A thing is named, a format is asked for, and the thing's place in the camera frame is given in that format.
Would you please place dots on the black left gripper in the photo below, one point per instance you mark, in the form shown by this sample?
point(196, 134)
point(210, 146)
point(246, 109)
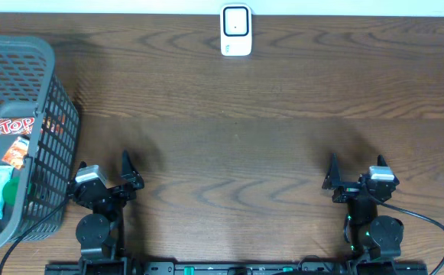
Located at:
point(130, 178)

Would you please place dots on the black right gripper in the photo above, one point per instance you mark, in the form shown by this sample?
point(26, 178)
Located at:
point(332, 181)

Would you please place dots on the orange snack packet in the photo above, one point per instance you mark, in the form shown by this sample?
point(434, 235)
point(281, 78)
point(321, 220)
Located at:
point(14, 156)

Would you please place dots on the red Top chocolate bar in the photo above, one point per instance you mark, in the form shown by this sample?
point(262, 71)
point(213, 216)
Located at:
point(16, 125)

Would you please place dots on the green lid jar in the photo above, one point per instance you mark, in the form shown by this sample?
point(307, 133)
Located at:
point(10, 190)

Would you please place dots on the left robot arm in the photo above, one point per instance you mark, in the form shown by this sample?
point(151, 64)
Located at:
point(101, 234)

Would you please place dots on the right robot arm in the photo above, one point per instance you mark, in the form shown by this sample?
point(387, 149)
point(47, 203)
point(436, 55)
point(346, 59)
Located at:
point(375, 239)

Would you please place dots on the white barcode scanner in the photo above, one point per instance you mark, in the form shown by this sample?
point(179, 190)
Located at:
point(235, 30)

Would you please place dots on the grey plastic basket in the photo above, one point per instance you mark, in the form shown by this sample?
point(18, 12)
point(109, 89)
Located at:
point(29, 88)

